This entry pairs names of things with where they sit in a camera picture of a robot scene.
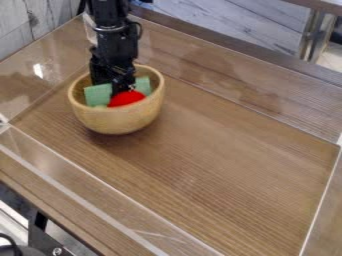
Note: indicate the black table leg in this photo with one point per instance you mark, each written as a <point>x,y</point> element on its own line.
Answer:
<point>36,229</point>

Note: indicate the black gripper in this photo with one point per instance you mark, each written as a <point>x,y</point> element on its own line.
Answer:
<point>117,34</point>

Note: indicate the brown wooden bowl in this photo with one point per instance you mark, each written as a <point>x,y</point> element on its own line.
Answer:
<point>123,119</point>

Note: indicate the red ball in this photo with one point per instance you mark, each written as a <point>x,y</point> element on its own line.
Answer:
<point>125,98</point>

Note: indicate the metal table leg background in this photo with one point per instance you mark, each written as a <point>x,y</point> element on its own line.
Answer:
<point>316,34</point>

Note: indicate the clear acrylic tray wall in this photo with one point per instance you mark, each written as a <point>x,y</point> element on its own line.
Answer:
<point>115,225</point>

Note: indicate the green foam stick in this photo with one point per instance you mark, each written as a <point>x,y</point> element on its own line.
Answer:
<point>99,94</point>

